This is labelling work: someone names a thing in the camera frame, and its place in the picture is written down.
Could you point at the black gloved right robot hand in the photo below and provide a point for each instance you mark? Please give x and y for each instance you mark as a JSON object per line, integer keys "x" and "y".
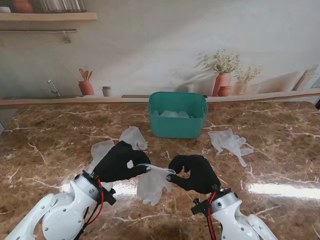
{"x": 200, "y": 175}

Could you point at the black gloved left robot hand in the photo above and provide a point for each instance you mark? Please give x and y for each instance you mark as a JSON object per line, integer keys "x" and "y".
{"x": 117, "y": 160}

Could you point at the translucent white disposable glove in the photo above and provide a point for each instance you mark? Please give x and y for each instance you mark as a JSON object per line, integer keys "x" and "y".
{"x": 225, "y": 141}
{"x": 132, "y": 136}
{"x": 152, "y": 185}
{"x": 172, "y": 114}
{"x": 100, "y": 152}
{"x": 155, "y": 113}

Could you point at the green plastic basket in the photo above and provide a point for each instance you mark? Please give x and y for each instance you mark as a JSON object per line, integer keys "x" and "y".
{"x": 175, "y": 127}

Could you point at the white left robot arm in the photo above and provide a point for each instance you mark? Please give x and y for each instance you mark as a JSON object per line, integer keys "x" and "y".
{"x": 60, "y": 215}

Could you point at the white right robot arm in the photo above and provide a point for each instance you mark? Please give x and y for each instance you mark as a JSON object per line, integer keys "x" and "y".
{"x": 232, "y": 220}

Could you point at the printed kitchen scene backdrop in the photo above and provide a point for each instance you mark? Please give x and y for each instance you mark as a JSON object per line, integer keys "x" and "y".
{"x": 160, "y": 37}

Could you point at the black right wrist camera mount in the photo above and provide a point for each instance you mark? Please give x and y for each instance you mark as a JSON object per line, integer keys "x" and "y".
{"x": 200, "y": 207}

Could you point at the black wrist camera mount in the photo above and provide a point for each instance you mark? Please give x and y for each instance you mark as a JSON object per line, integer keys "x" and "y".
{"x": 109, "y": 196}
{"x": 200, "y": 207}

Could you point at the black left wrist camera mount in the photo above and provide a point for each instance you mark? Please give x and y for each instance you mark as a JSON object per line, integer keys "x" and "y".
{"x": 109, "y": 196}

